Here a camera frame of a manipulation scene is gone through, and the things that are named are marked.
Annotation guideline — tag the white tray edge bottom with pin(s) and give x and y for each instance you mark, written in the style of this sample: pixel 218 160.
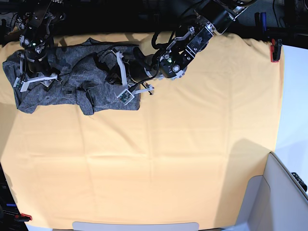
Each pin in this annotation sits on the white tray edge bottom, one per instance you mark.
pixel 85 226

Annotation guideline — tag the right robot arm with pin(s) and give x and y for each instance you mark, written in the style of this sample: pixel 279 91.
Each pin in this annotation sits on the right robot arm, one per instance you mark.
pixel 36 41

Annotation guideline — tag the red black clamp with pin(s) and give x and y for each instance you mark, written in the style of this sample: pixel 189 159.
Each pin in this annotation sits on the red black clamp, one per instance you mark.
pixel 22 218
pixel 275 50

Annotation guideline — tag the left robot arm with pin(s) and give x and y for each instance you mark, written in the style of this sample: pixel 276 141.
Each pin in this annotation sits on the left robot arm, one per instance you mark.
pixel 196 27

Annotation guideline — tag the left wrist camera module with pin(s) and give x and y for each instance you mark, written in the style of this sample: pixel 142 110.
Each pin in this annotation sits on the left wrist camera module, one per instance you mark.
pixel 124 95

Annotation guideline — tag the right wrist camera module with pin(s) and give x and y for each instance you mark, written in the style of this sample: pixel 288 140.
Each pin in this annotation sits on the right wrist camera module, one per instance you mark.
pixel 21 85

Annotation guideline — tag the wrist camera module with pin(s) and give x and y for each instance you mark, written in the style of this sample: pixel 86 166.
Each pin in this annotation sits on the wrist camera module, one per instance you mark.
pixel 124 95
pixel 21 85

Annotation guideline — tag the yellow table cloth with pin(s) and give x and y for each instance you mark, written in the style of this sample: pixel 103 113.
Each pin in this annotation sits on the yellow table cloth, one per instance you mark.
pixel 186 155

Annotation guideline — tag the red black clamp left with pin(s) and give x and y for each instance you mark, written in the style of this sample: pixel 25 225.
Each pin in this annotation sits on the red black clamp left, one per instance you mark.
pixel 22 218

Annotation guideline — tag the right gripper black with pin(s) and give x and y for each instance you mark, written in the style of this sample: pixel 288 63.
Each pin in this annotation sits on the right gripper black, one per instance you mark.
pixel 43 66

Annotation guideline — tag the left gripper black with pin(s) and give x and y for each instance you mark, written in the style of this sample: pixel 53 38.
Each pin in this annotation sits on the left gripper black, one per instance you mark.
pixel 135 70

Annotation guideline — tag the red black clamp right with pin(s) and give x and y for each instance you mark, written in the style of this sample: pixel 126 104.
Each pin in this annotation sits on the red black clamp right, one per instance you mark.
pixel 275 50

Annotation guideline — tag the grey long-sleeve T-shirt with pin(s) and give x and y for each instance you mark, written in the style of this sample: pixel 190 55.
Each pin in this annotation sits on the grey long-sleeve T-shirt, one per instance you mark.
pixel 82 83

